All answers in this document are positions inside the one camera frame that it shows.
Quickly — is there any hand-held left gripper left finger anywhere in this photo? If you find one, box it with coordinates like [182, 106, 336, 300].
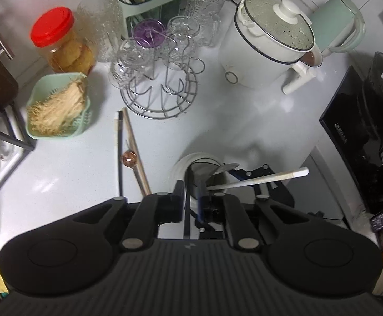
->
[75, 180, 185, 253]

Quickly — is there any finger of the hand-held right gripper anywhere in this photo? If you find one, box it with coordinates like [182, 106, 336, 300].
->
[254, 184, 294, 208]
[229, 164, 274, 181]

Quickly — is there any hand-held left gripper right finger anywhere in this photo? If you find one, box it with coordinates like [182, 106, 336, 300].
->
[196, 182, 310, 251]

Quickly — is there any long white chopstick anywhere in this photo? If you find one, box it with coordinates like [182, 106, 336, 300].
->
[207, 167, 310, 191]

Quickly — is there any metal spoon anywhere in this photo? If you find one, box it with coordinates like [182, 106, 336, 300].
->
[216, 162, 241, 175]

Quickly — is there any white ceramic jar with handle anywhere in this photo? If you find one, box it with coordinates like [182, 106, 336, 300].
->
[171, 152, 233, 201]

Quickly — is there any clear glass stirrer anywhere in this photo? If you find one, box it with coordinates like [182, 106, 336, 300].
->
[121, 151, 148, 190]

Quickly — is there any black induction cooktop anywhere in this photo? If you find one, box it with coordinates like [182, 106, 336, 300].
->
[320, 66, 383, 214]

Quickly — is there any white electric cooking pot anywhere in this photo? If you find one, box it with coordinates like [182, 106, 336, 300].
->
[219, 0, 324, 94]

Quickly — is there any patterned ceramic bowl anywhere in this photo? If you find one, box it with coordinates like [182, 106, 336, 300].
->
[301, 48, 324, 68]

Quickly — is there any dark wok with lid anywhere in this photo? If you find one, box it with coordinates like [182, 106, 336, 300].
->
[362, 51, 383, 168]

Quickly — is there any mint green kettle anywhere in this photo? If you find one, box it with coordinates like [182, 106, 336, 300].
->
[308, 0, 366, 56]

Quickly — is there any purple-lid glass cup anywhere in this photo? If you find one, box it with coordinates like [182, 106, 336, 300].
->
[133, 19, 166, 48]

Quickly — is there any green plastic basket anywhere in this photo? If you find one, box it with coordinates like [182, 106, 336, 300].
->
[25, 72, 93, 140]

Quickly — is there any black dish rack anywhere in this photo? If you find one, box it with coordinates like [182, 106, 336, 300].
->
[0, 100, 36, 150]

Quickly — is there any tall textured glass mug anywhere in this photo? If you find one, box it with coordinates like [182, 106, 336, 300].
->
[180, 0, 228, 47]

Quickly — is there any textured glass jar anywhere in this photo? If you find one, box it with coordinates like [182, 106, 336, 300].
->
[76, 0, 124, 62]

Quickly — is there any red-lid plastic jar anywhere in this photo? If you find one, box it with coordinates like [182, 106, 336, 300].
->
[30, 7, 97, 75]

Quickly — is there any chrome wire cup rack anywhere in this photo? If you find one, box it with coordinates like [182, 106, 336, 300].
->
[111, 29, 205, 119]

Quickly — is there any pale stringy food bundle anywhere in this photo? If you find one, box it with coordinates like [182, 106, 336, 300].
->
[27, 75, 90, 135]

